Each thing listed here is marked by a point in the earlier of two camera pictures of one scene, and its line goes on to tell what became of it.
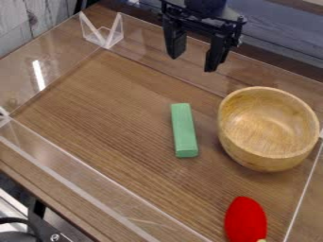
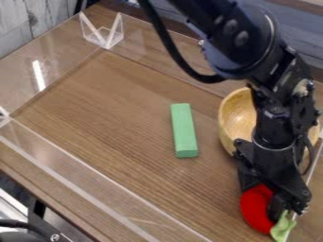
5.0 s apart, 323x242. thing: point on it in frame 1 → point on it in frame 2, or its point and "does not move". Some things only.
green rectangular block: x=183 y=130 does not move
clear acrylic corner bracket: x=103 y=36 does not move
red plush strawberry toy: x=245 y=223 → x=254 y=204
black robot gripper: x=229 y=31 → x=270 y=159
